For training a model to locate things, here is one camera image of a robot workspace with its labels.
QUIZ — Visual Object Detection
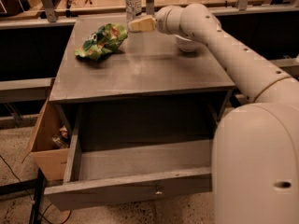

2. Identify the grey metal rail frame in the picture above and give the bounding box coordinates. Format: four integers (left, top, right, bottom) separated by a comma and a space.
0, 4, 299, 129

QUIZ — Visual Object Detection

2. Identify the white ceramic bowl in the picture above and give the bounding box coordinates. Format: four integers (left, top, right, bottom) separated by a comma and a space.
176, 35, 201, 53

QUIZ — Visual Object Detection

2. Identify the open grey top drawer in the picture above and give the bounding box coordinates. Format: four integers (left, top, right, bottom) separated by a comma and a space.
45, 121, 211, 210

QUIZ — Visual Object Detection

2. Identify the cardboard box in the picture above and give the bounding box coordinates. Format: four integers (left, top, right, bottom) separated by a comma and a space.
21, 77, 71, 183

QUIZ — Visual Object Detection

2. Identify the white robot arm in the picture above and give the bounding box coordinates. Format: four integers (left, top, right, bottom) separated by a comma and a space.
128, 4, 299, 224

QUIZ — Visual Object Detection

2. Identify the black floor cable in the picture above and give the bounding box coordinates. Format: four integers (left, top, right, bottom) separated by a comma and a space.
0, 154, 73, 224

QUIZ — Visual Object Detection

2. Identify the grey wooden cabinet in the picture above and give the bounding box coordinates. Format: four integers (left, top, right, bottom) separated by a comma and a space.
50, 16, 234, 151

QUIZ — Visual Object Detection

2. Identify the clear plastic water bottle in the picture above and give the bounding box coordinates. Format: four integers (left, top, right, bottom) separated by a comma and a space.
125, 0, 142, 24

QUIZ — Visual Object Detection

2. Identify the green crumpled chip bag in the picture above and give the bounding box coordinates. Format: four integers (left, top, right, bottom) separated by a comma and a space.
74, 23, 128, 61

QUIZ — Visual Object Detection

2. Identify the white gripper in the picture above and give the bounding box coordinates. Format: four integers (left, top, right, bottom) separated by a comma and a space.
128, 6, 185, 35

